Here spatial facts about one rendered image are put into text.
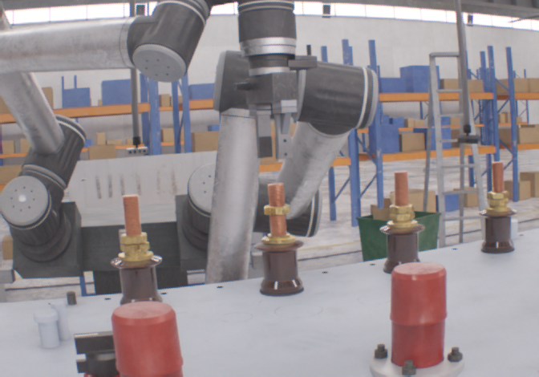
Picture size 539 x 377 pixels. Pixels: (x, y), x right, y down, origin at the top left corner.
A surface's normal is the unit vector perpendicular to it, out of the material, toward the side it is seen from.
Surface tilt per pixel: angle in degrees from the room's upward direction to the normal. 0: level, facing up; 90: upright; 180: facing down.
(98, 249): 90
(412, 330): 91
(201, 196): 63
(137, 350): 89
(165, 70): 144
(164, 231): 90
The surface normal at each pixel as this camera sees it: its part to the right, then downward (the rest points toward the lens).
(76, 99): 0.30, 0.04
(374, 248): -0.79, 0.15
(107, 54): -0.31, 0.50
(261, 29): -0.12, 0.07
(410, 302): -0.47, 0.06
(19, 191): 0.14, -0.45
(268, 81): -0.91, 0.07
